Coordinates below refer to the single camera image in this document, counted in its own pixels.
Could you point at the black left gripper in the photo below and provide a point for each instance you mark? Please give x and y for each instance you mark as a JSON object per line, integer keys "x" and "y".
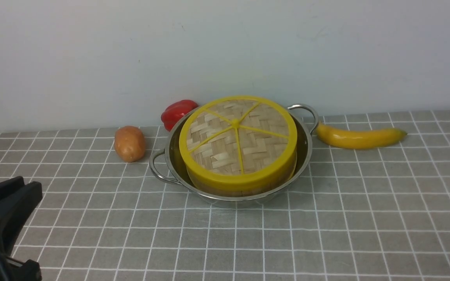
{"x": 18, "y": 200}

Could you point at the yellow bamboo steamer basket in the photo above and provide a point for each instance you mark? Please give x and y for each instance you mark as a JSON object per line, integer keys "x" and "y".
{"x": 245, "y": 184}

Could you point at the yellow bamboo steamer lid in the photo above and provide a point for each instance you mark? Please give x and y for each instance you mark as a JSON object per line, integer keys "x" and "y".
{"x": 237, "y": 134}

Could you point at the stainless steel pot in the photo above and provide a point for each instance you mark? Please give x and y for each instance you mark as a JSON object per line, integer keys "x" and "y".
{"x": 180, "y": 176}

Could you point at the brown potato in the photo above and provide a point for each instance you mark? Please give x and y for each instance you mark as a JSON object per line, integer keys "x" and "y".
{"x": 129, "y": 143}

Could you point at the red bell pepper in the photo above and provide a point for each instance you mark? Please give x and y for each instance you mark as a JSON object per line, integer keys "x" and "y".
{"x": 175, "y": 112}

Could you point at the yellow banana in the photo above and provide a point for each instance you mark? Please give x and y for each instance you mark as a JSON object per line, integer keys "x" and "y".
{"x": 359, "y": 139}

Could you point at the grey checkered tablecloth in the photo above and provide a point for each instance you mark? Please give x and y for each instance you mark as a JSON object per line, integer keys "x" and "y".
{"x": 380, "y": 215}

